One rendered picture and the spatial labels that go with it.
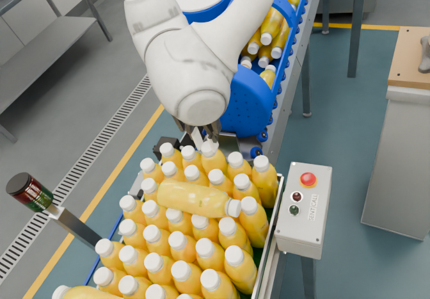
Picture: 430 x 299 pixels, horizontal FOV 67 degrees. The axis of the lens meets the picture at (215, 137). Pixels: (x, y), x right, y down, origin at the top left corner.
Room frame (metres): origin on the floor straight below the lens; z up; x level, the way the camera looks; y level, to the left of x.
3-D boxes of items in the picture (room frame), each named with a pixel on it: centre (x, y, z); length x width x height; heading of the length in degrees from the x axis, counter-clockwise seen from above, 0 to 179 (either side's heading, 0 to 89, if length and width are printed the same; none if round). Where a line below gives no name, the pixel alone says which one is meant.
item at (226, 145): (0.69, -0.03, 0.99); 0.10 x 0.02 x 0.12; 55
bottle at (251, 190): (0.46, -0.02, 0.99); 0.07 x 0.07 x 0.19
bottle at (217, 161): (0.58, 0.03, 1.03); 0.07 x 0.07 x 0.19
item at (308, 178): (0.40, -0.17, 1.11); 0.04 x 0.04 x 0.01
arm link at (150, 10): (0.57, 0.03, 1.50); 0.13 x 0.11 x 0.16; 6
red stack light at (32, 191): (0.58, 0.49, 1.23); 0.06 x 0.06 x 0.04
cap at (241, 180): (0.46, -0.03, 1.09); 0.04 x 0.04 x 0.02
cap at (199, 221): (0.40, 0.11, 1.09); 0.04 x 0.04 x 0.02
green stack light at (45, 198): (0.58, 0.49, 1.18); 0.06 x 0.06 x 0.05
